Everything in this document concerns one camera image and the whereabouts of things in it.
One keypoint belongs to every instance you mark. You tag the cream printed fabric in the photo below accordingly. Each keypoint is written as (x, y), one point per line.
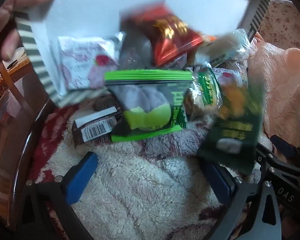
(287, 20)

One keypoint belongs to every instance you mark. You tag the brown barcode snack packet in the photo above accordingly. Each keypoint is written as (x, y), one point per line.
(97, 127)

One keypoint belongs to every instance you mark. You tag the red snack packet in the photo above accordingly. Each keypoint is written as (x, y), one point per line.
(172, 37)

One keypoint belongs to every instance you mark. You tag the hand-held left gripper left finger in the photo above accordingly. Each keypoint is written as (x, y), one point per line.
(81, 180)

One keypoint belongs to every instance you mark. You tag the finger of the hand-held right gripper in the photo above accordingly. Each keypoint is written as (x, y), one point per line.
(282, 146)
(285, 167)

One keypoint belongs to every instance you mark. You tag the white pink strawberry packet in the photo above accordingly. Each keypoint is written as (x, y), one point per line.
(227, 76)
(82, 62)

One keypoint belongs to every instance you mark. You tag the dark green snack packet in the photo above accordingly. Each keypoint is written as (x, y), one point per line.
(235, 135)

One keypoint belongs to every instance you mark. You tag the peach quilt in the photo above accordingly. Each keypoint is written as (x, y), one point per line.
(285, 92)

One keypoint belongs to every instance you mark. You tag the green black snack packet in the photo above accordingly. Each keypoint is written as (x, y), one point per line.
(145, 120)

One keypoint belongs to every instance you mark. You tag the dark grey snack packet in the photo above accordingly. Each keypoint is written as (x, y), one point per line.
(135, 52)

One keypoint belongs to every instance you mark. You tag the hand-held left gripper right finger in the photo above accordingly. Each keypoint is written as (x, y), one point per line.
(218, 183)

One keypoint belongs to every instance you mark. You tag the green white striped box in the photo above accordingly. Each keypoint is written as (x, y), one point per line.
(102, 10)

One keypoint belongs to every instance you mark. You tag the clear plastic snack bag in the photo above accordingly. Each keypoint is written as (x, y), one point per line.
(230, 45)

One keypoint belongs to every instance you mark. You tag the floral fleece blanket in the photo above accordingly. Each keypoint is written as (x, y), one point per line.
(140, 180)

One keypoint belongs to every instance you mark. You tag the clear bag green label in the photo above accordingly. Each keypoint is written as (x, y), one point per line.
(205, 92)

